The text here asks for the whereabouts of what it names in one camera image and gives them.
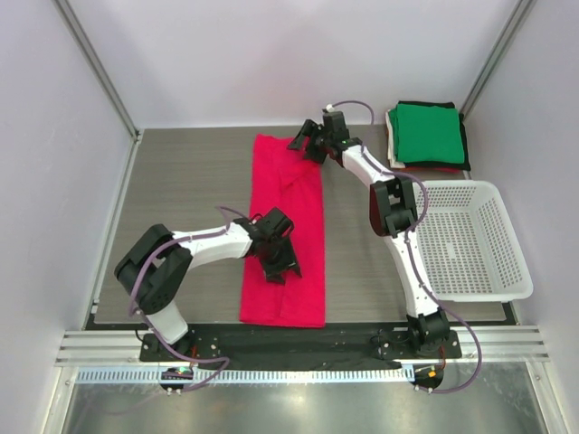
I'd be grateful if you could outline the white folded t shirt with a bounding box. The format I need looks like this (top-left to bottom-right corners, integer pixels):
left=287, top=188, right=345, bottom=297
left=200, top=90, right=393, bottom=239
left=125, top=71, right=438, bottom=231
left=384, top=108, right=405, bottom=169

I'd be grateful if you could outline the aluminium frame post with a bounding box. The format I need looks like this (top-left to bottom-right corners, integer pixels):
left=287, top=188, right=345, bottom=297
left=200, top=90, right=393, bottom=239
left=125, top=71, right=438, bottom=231
left=52, top=0, right=142, bottom=145
left=460, top=0, right=536, bottom=118

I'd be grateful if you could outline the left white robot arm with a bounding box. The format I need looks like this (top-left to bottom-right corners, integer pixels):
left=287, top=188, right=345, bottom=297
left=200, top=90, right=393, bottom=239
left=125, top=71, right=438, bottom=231
left=114, top=207, right=302, bottom=361

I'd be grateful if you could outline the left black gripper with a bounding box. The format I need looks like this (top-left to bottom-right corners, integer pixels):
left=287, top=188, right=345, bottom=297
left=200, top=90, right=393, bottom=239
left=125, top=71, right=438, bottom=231
left=260, top=235, right=300, bottom=284

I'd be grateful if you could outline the white plastic basket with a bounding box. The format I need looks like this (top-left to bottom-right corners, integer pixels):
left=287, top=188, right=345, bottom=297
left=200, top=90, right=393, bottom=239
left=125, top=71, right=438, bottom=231
left=414, top=180, right=534, bottom=303

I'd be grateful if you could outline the left aluminium frame post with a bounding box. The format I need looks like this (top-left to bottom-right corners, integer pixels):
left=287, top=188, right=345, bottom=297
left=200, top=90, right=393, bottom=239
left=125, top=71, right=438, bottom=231
left=52, top=0, right=142, bottom=145

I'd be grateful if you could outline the perforated cable duct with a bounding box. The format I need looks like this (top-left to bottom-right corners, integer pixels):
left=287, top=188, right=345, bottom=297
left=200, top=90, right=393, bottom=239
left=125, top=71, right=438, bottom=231
left=76, top=365, right=414, bottom=385

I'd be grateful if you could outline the black folded t shirt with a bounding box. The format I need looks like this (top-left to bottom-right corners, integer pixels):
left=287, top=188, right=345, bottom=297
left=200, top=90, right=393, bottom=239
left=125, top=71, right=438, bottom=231
left=396, top=99, right=472, bottom=173

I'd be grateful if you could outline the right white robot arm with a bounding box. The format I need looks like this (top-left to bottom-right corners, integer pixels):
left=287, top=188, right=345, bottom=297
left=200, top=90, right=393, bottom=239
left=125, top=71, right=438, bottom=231
left=288, top=110, right=451, bottom=358

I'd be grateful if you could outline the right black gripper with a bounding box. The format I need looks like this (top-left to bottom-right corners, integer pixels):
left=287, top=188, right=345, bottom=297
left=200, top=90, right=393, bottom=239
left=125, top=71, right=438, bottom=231
left=286, top=121, right=330, bottom=165

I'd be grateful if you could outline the right aluminium frame post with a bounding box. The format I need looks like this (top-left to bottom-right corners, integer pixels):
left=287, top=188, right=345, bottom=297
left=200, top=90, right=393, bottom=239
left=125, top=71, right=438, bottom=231
left=460, top=0, right=536, bottom=118

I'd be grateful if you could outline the red folded t shirt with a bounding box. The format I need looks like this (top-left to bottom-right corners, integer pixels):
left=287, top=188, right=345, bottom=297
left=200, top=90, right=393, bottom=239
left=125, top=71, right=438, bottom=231
left=400, top=166, right=461, bottom=175

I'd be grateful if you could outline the pink red t shirt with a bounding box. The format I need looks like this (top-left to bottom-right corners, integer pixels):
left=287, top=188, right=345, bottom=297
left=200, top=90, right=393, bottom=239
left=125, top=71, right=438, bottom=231
left=238, top=132, right=327, bottom=330

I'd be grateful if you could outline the aluminium rail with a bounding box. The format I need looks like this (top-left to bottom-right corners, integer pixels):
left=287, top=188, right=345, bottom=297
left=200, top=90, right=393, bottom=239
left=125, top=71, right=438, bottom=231
left=55, top=325, right=548, bottom=366

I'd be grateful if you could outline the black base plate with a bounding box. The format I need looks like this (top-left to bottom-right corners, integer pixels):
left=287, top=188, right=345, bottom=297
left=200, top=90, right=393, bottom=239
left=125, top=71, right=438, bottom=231
left=138, top=321, right=462, bottom=370

